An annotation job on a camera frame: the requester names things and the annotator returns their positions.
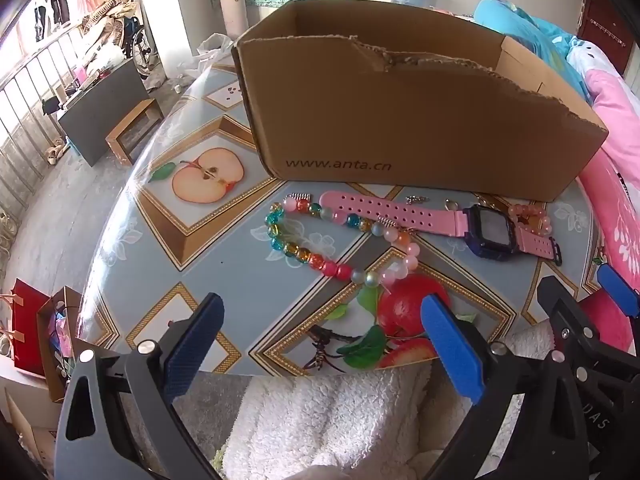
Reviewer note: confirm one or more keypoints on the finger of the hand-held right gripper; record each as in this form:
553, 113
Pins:
560, 310
620, 287

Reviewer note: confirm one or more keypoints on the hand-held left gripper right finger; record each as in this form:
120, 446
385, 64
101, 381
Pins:
450, 345

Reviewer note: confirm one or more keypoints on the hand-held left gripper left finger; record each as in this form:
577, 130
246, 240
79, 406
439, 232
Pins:
192, 340

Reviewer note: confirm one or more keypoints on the small gold charm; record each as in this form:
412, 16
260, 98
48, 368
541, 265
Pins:
483, 203

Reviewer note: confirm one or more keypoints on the small silver charm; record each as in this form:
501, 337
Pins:
415, 200

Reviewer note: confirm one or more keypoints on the brown cardboard box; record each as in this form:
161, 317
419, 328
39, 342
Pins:
400, 125

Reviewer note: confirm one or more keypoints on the pink floral blanket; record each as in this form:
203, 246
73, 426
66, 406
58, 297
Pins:
620, 210

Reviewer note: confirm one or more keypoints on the brown paper bag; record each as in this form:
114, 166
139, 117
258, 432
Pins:
47, 355

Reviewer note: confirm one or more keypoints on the white fluffy towel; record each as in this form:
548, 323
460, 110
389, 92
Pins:
320, 420

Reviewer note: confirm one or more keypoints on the red paper bag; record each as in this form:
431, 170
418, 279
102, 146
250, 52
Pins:
30, 330

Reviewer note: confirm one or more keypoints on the wooden stool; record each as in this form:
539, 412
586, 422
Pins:
132, 120

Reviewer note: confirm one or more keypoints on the white dotted quilt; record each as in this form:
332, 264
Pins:
590, 55

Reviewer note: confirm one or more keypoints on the beige shoes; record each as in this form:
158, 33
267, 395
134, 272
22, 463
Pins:
52, 151

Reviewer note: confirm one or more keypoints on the grey cabinet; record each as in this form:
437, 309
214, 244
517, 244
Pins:
100, 110

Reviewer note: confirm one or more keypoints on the dark red door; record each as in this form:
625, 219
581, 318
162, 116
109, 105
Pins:
600, 20

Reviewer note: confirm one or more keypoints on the metal railing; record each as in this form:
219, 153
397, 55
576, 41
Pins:
20, 125

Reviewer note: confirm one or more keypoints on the blue quilt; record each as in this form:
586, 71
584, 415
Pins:
520, 25

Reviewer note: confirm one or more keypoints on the white plastic bag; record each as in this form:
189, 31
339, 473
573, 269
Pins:
212, 47

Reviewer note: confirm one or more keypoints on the wheelchair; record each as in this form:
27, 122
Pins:
135, 40

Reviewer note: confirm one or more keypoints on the pile of beige clothes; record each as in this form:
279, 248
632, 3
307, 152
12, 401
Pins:
110, 15

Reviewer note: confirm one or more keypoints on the dark hanging garment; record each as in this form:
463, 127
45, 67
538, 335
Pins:
50, 7

